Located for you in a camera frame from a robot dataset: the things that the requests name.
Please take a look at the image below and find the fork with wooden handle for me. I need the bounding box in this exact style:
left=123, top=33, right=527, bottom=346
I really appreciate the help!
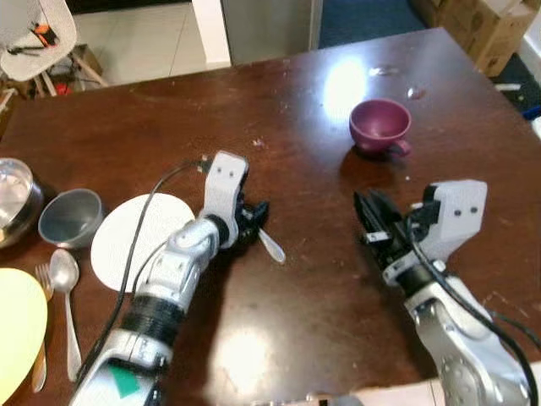
left=32, top=264, right=54, bottom=394

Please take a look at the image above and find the large steel spoon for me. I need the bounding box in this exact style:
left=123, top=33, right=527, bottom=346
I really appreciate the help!
left=49, top=249, right=83, bottom=383

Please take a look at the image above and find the white round plate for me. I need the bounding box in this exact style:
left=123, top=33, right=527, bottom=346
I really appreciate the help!
left=90, top=193, right=197, bottom=290

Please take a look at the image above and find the brown cardboard box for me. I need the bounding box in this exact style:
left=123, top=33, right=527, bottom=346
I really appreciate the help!
left=410, top=0, right=541, bottom=77

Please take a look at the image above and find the yellow round plate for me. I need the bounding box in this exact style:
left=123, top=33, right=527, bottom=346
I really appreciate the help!
left=0, top=267, right=49, bottom=403

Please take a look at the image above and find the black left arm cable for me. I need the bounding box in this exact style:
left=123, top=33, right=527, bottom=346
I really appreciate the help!
left=80, top=159, right=212, bottom=390

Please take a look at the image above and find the white post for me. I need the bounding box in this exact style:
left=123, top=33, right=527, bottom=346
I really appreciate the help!
left=193, top=0, right=232, bottom=69

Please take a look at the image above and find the pale left wrist camera mount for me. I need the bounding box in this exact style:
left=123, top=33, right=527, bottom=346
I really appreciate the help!
left=201, top=151, right=250, bottom=225

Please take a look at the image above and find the purple cup with handle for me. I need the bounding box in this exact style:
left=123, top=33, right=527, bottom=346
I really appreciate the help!
left=349, top=99, right=413, bottom=158

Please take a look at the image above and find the pale wrist camera mount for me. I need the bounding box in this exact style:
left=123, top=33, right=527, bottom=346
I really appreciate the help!
left=412, top=180, right=489, bottom=263
left=201, top=151, right=250, bottom=225

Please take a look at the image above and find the pale right wrist camera mount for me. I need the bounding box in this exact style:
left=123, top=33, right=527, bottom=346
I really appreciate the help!
left=412, top=180, right=489, bottom=263

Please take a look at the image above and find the shiny steel bowl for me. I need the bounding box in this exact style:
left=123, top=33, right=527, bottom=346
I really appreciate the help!
left=0, top=158, right=45, bottom=249

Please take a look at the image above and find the small silver teaspoon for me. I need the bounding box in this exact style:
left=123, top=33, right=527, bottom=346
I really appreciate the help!
left=258, top=227, right=287, bottom=264

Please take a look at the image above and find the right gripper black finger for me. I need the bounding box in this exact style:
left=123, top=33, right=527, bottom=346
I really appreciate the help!
left=369, top=189, right=405, bottom=228
left=353, top=193, right=383, bottom=250

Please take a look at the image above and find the orange black tool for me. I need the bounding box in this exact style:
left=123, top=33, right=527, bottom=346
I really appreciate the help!
left=30, top=23, right=59, bottom=48

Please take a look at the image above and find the white chair with wooden legs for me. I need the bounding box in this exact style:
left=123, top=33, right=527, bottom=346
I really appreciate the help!
left=0, top=0, right=108, bottom=98

